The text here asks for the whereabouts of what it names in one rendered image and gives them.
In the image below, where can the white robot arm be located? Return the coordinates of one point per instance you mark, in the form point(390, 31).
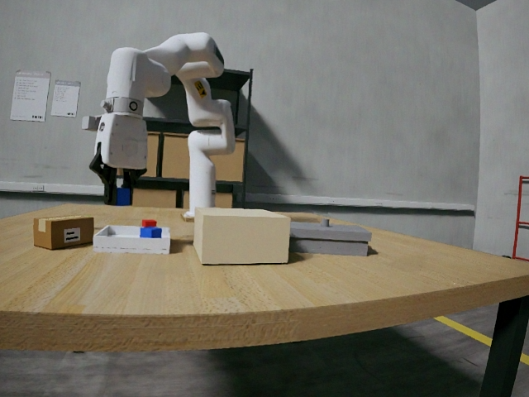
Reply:
point(133, 77)

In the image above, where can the brown cardboard box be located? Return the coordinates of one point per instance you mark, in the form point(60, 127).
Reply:
point(53, 233)

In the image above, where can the light wooden cabinet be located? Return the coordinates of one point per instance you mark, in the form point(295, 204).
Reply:
point(240, 236)

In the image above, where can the red block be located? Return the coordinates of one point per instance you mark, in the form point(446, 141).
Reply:
point(148, 223)

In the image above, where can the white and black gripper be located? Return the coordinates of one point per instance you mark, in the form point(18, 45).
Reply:
point(124, 135)

